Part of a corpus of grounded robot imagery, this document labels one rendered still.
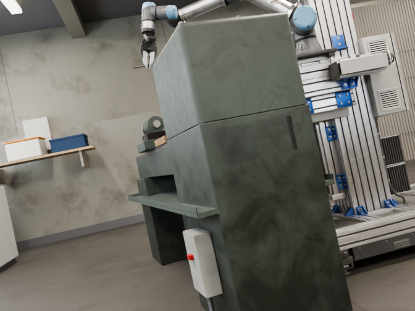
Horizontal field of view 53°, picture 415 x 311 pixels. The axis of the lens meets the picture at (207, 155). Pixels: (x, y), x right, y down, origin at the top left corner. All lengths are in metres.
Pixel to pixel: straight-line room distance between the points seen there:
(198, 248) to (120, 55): 5.17
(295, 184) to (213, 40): 0.65
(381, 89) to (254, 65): 1.15
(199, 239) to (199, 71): 0.66
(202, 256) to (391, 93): 1.54
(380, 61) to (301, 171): 0.89
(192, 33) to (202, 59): 0.10
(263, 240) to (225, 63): 0.69
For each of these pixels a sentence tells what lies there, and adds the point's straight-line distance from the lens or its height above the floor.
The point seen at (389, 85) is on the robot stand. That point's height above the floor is 0.93.
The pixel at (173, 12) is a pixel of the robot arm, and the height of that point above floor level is 1.54.
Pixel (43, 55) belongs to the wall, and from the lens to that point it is 6.76.
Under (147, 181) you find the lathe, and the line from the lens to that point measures 3.21.
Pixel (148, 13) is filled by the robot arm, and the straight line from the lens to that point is 2.40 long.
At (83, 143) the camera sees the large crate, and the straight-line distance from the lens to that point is 5.84.
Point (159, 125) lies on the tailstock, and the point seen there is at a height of 1.06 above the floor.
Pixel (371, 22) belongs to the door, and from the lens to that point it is 7.74.
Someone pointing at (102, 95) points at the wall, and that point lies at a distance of 6.50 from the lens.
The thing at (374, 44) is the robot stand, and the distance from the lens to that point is 2.70.
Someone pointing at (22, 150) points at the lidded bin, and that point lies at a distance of 5.97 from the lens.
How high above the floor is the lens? 0.73
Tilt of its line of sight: level
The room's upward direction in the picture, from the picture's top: 12 degrees counter-clockwise
